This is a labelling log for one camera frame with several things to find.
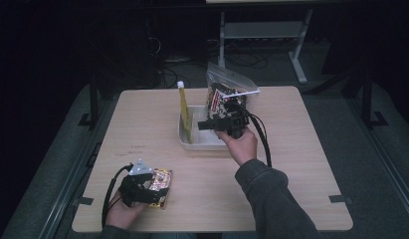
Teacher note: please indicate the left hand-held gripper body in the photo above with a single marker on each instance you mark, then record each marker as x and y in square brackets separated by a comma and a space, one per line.
[130, 191]

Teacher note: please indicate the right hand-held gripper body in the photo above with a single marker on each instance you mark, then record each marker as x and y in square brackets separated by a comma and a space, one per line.
[237, 121]

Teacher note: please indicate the white plastic bin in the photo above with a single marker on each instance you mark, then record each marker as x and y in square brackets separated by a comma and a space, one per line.
[205, 139]

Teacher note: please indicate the red and yellow packet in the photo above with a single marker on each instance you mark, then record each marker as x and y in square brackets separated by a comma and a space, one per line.
[161, 179]

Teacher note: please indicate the yellow spout seasoning pouch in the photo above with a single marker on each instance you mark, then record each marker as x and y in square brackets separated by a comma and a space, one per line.
[185, 116]

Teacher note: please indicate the clear bag of dried food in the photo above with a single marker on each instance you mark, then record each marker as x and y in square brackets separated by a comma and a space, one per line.
[222, 79]

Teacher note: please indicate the person's left hand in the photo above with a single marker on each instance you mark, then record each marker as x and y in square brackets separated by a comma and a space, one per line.
[124, 215]

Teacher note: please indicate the person's right hand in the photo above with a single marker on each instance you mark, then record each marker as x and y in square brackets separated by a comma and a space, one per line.
[243, 149]

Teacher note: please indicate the grey tape strip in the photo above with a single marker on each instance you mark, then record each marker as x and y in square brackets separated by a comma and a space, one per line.
[83, 200]
[339, 199]

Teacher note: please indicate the black metal stand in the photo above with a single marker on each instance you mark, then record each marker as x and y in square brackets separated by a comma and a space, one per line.
[93, 103]
[368, 106]

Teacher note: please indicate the white metal table frame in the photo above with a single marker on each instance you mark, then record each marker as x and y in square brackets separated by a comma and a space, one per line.
[261, 30]

